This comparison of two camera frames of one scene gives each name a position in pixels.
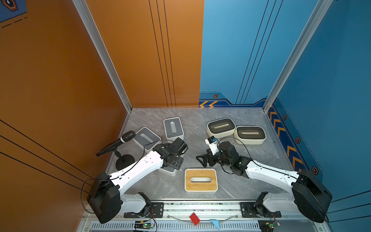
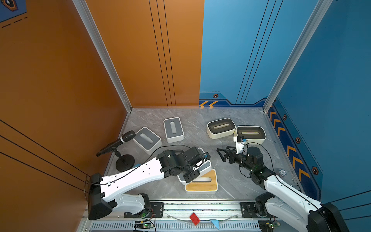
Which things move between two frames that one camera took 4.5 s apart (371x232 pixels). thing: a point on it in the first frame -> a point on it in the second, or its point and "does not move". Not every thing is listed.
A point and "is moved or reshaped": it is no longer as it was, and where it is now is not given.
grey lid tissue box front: [169, 170] is moved or reshaped
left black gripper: [178, 164] -> [195, 174]
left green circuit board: [143, 224] does not move
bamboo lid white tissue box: [201, 181] does not move
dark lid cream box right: [249, 135] does not move
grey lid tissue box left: [147, 139] does not move
